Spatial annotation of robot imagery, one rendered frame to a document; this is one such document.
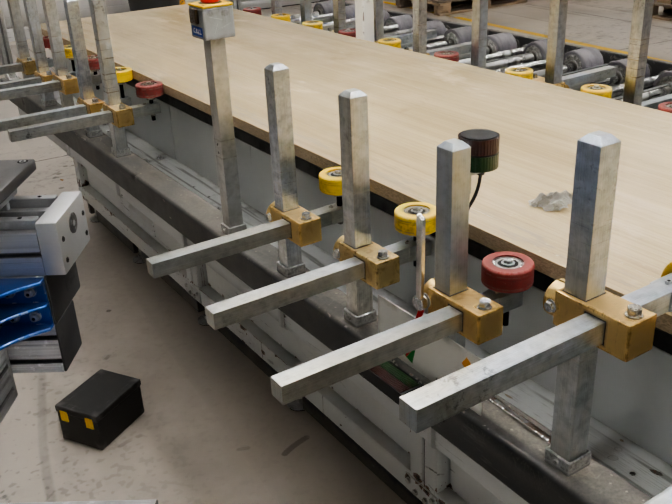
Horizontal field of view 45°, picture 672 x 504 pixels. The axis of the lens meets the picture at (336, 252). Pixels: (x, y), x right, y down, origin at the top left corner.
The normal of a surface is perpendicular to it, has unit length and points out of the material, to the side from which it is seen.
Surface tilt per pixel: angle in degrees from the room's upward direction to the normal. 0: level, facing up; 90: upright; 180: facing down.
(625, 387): 90
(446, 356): 90
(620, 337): 90
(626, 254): 0
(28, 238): 90
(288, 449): 0
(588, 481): 0
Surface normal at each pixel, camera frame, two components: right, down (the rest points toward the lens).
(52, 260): -0.01, 0.43
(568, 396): -0.83, 0.27
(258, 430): -0.04, -0.90
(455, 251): 0.56, 0.34
